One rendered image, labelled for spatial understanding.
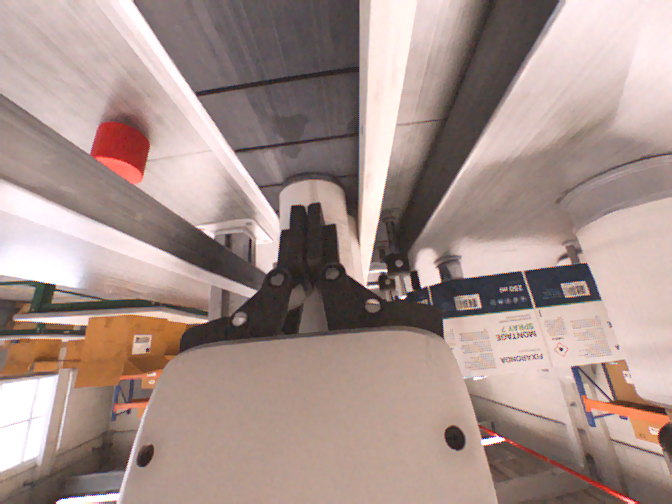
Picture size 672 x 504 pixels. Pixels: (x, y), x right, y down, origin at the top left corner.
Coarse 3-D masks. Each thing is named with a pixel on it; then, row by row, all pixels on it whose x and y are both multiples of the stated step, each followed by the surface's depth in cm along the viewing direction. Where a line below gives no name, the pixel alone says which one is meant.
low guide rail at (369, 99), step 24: (360, 0) 7; (384, 0) 6; (408, 0) 6; (360, 24) 7; (384, 24) 6; (408, 24) 6; (360, 48) 8; (384, 48) 7; (408, 48) 7; (360, 72) 9; (384, 72) 7; (360, 96) 10; (384, 96) 8; (360, 120) 11; (384, 120) 9; (360, 144) 12; (384, 144) 10; (360, 168) 13; (384, 168) 12; (360, 192) 15; (360, 216) 18; (360, 240) 21
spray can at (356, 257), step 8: (352, 216) 23; (352, 224) 22; (352, 232) 22; (352, 240) 22; (352, 248) 21; (352, 256) 21; (360, 256) 23; (360, 264) 22; (360, 272) 21; (360, 280) 21
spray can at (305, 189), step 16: (304, 176) 17; (320, 176) 17; (288, 192) 17; (304, 192) 17; (320, 192) 17; (336, 192) 18; (288, 208) 17; (336, 208) 17; (288, 224) 17; (336, 224) 16; (352, 272) 17; (304, 304) 14; (320, 304) 14; (304, 320) 14; (320, 320) 14
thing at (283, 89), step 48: (144, 0) 8; (192, 0) 8; (240, 0) 8; (288, 0) 8; (336, 0) 8; (192, 48) 9; (240, 48) 9; (288, 48) 10; (336, 48) 10; (240, 96) 11; (288, 96) 12; (336, 96) 12; (240, 144) 14; (288, 144) 15; (336, 144) 15
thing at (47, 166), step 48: (0, 96) 4; (0, 144) 4; (48, 144) 4; (0, 192) 4; (48, 192) 4; (96, 192) 5; (144, 192) 6; (96, 240) 6; (144, 240) 6; (192, 240) 8; (240, 288) 12
